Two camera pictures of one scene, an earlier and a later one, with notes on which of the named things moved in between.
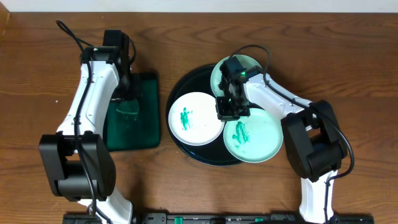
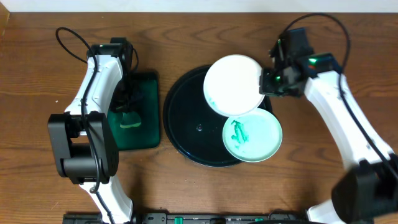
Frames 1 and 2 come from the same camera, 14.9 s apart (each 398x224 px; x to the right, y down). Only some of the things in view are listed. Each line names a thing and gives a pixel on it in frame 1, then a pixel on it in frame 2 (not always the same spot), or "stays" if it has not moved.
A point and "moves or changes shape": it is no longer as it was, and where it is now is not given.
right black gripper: [224, 115] → [267, 87]
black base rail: [223, 218] stays
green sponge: [129, 106] moves or changes shape
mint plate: [255, 139] stays
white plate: [193, 119] moves or changes shape
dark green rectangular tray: [133, 122] stays
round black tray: [199, 80] stays
